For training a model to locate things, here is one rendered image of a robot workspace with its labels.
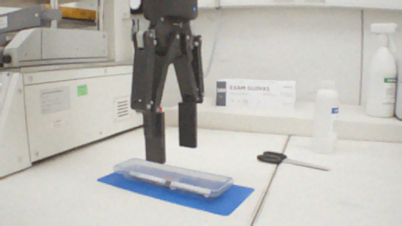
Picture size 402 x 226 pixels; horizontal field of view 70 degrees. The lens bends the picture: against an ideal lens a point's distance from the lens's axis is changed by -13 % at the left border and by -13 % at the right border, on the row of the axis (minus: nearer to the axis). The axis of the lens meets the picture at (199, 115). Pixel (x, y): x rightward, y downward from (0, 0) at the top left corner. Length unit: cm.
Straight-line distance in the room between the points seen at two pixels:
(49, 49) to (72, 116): 14
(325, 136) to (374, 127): 19
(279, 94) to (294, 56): 23
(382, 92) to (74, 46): 74
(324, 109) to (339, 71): 47
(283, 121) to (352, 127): 17
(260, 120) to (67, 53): 48
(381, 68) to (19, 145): 84
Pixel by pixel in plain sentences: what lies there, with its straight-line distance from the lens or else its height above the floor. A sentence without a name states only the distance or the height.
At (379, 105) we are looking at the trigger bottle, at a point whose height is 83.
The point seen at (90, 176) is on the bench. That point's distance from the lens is 55.
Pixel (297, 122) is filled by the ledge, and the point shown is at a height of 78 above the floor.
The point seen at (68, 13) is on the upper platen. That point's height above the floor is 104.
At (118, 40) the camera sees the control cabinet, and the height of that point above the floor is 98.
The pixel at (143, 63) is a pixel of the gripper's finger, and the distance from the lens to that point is 40.
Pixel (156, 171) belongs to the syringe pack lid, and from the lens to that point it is 49.
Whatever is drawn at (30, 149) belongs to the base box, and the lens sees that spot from 61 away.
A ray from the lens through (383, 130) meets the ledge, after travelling 83.
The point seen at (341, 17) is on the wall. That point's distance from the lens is 113.
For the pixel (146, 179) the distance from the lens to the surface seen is 48.
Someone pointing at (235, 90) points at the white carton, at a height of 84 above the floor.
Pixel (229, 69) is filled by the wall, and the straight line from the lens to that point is 116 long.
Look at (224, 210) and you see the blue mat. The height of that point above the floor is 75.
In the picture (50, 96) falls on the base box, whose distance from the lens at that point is 63.
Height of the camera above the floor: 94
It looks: 10 degrees down
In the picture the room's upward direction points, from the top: straight up
